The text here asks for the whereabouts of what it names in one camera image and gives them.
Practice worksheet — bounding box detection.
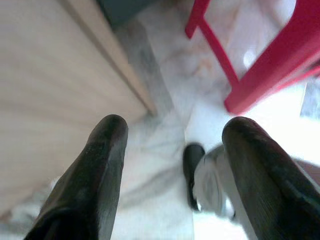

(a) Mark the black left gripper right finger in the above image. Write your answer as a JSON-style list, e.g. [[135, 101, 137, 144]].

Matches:
[[221, 116, 320, 240]]

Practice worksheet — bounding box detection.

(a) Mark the red plastic stool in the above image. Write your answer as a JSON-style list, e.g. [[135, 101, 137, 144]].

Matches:
[[184, 0, 320, 116]]

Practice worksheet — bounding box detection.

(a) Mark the light wooden cabinet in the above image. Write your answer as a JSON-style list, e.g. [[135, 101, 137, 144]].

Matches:
[[0, 0, 157, 221]]

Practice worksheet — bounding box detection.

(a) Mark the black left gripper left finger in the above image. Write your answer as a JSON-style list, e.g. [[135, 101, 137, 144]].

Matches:
[[23, 114, 129, 240]]

